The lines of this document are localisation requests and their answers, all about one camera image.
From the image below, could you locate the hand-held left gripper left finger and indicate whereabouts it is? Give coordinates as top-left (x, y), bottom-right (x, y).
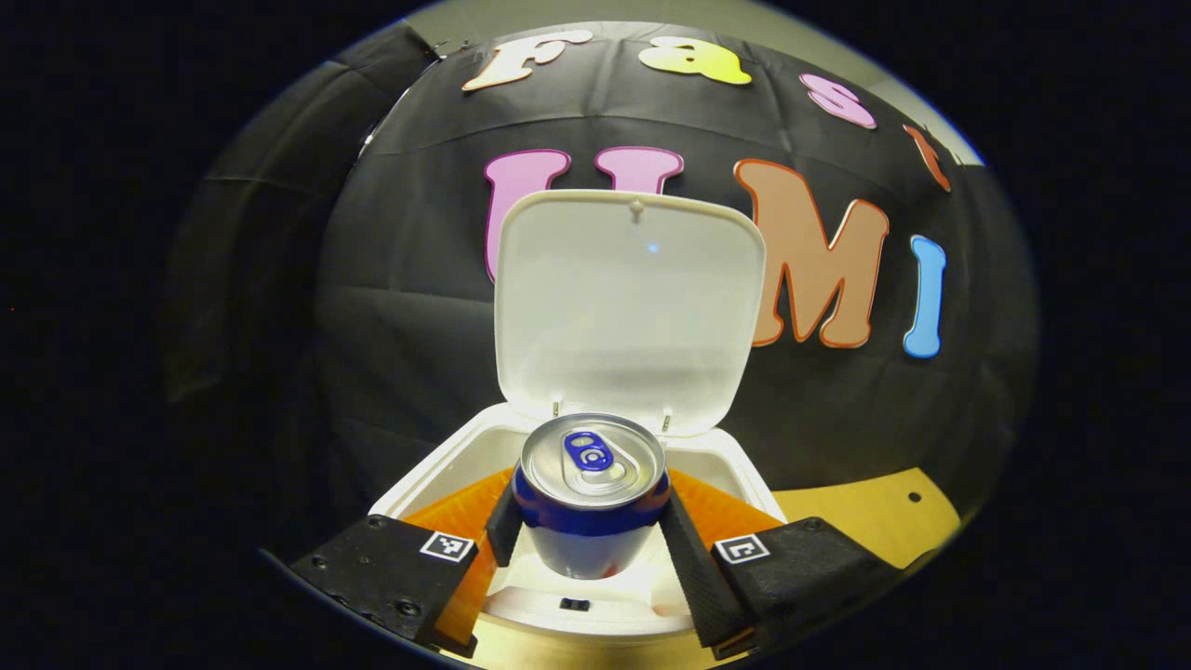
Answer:
top-left (291, 468), bottom-right (524, 659)

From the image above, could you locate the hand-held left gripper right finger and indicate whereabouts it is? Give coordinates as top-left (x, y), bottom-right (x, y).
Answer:
top-left (655, 466), bottom-right (901, 662)

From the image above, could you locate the blue silver pop can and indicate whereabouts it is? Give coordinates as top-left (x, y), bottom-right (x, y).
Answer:
top-left (511, 412), bottom-right (672, 581)

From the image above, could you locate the plain black backdrop cloth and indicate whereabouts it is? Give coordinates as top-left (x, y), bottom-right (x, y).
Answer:
top-left (163, 23), bottom-right (440, 527)
top-left (947, 161), bottom-right (1039, 517)

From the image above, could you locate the white desktop garbage bin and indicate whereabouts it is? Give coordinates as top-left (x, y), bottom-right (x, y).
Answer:
top-left (368, 189), bottom-right (791, 645)

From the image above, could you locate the wooden desktop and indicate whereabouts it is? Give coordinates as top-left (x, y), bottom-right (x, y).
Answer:
top-left (435, 467), bottom-right (962, 670)

